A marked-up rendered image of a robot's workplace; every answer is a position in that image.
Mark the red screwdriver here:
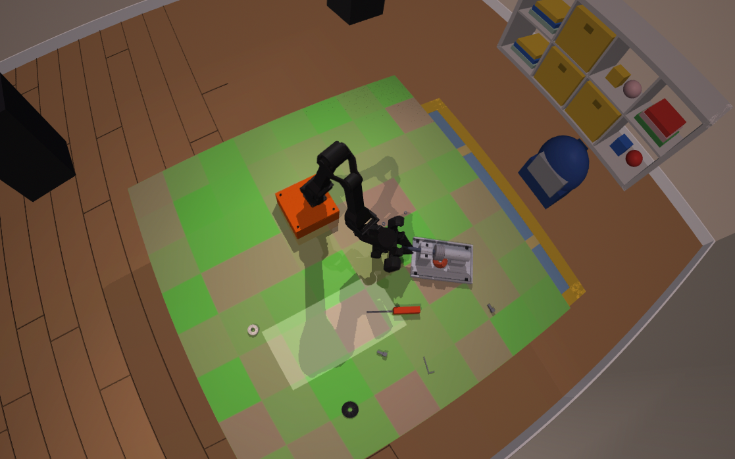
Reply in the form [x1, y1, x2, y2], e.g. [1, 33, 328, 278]
[367, 306, 420, 314]

